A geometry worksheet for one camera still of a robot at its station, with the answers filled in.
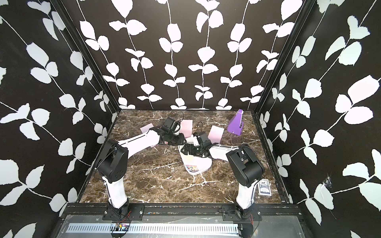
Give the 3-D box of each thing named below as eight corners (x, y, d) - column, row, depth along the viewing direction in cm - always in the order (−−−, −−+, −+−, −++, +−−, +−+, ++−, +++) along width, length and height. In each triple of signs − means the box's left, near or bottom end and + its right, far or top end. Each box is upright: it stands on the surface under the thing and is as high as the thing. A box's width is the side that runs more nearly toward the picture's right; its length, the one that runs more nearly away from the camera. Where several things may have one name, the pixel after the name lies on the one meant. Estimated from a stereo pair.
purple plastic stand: (227, 131, 109) (232, 115, 95) (230, 124, 113) (235, 107, 99) (240, 136, 106) (247, 120, 92) (242, 128, 111) (249, 112, 97)
